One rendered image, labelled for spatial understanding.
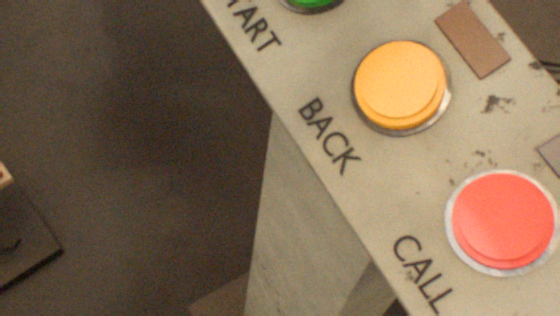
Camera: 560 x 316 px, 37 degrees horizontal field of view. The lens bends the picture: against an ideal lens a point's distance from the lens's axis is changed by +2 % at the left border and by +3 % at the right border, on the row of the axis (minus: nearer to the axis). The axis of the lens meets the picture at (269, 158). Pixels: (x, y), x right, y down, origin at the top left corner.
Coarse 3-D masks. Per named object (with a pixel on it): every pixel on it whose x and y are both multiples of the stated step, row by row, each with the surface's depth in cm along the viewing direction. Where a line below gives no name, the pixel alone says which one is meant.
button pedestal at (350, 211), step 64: (256, 0) 41; (384, 0) 39; (448, 0) 38; (256, 64) 40; (320, 64) 39; (448, 64) 38; (512, 64) 37; (320, 128) 38; (384, 128) 37; (448, 128) 37; (512, 128) 36; (320, 192) 44; (384, 192) 37; (448, 192) 36; (256, 256) 68; (320, 256) 50; (384, 256) 36; (448, 256) 36
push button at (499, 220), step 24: (480, 192) 35; (504, 192) 35; (528, 192) 34; (456, 216) 35; (480, 216) 35; (504, 216) 34; (528, 216) 34; (552, 216) 34; (480, 240) 34; (504, 240) 34; (528, 240) 34; (504, 264) 34
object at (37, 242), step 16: (0, 192) 96; (16, 192) 96; (0, 208) 95; (16, 208) 95; (32, 208) 95; (0, 224) 94; (16, 224) 94; (32, 224) 94; (0, 240) 93; (16, 240) 93; (32, 240) 94; (48, 240) 94; (0, 256) 93; (16, 256) 93; (32, 256) 93; (48, 256) 93; (0, 272) 92; (16, 272) 92; (32, 272) 94; (0, 288) 92
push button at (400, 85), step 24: (384, 48) 38; (408, 48) 37; (360, 72) 38; (384, 72) 37; (408, 72) 37; (432, 72) 37; (360, 96) 37; (384, 96) 37; (408, 96) 37; (432, 96) 36; (384, 120) 37; (408, 120) 37
